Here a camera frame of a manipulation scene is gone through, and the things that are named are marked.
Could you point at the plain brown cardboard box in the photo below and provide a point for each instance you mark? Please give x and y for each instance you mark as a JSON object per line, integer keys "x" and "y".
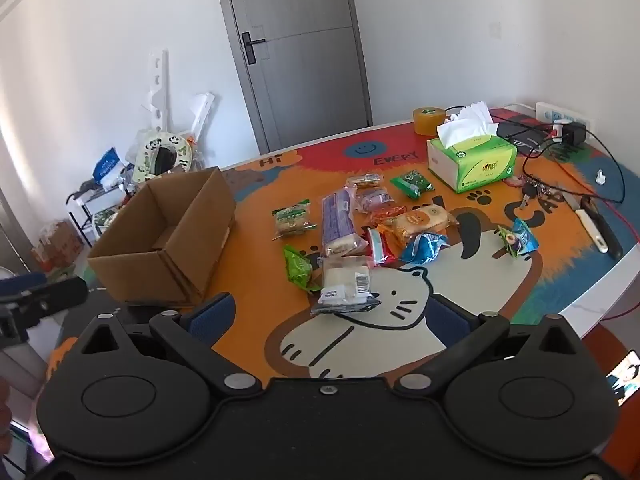
{"x": 165, "y": 240}

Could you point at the blue fruit print snack packet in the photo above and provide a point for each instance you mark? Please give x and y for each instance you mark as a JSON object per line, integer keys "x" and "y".
{"x": 517, "y": 237}

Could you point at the black shoe rack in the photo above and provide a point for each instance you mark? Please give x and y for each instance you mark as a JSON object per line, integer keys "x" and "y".
{"x": 80, "y": 200}

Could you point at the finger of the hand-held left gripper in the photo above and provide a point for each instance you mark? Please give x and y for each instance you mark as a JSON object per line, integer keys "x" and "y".
{"x": 20, "y": 282}
{"x": 60, "y": 296}

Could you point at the white bread packet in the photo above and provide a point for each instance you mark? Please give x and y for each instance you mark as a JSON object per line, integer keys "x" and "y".
{"x": 345, "y": 282}

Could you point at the panda print toilet seat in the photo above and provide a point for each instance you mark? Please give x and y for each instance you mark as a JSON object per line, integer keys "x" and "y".
{"x": 145, "y": 160}

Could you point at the short white bracket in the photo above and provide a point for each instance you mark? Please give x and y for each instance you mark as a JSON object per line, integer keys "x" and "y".
{"x": 202, "y": 115}

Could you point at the bunch of keys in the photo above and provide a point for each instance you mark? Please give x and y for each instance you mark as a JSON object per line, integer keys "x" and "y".
{"x": 532, "y": 191}

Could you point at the orange printed cardboard box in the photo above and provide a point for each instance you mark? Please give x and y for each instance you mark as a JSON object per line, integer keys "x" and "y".
{"x": 57, "y": 245}

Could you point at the small orange snack packet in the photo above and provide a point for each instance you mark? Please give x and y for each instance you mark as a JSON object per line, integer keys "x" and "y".
{"x": 387, "y": 214}

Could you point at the blue plastic bag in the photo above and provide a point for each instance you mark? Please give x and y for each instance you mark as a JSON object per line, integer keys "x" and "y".
{"x": 107, "y": 165}

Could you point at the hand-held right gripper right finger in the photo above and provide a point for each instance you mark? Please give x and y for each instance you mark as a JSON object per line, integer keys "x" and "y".
{"x": 449, "y": 317}

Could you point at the white red plug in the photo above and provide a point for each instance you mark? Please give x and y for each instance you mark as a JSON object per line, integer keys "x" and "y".
{"x": 560, "y": 129}

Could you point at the yellow tape roll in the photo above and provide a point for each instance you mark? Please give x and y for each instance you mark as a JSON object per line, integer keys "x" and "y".
{"x": 429, "y": 121}

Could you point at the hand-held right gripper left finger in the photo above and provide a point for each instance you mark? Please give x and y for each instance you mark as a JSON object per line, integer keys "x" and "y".
{"x": 215, "y": 316}

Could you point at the long purple snack packet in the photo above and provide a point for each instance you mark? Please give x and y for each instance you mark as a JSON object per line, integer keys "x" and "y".
{"x": 339, "y": 220}

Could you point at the clear packet purple pastry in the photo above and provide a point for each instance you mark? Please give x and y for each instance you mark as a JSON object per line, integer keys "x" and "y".
{"x": 374, "y": 200}

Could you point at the grey door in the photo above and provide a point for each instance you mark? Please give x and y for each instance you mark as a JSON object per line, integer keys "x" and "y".
{"x": 300, "y": 50}

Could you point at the black electronic device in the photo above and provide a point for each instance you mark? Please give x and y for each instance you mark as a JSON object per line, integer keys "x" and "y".
{"x": 520, "y": 132}

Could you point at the red snack packet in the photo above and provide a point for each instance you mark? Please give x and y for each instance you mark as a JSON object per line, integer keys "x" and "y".
{"x": 381, "y": 247}

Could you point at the green label bread packet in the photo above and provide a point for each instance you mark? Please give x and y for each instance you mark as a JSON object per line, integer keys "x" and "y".
{"x": 292, "y": 217}

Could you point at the bright green snack packet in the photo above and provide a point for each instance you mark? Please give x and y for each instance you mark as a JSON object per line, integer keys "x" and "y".
{"x": 299, "y": 267}

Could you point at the white power strip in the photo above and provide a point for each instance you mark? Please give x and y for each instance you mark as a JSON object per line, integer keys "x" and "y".
{"x": 552, "y": 111}

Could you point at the cartoon printed table mat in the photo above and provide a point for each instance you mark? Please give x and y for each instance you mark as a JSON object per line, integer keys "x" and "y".
{"x": 450, "y": 280}

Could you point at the small clear pastry packet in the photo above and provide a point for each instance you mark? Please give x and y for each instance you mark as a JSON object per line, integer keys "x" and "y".
{"x": 365, "y": 180}

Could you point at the green tissue box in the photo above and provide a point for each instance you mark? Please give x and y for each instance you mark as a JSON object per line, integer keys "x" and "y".
{"x": 475, "y": 160}

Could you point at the black power adapter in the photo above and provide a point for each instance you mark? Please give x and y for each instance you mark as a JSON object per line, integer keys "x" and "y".
{"x": 575, "y": 134}

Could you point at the dark green snack packet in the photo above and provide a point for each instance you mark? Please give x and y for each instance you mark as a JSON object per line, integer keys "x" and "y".
{"x": 411, "y": 183}

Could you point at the orange bread packet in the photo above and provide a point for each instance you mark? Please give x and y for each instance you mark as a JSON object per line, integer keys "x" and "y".
{"x": 417, "y": 222}

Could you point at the long white holed bracket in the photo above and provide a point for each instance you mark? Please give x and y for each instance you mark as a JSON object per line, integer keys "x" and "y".
{"x": 156, "y": 90}

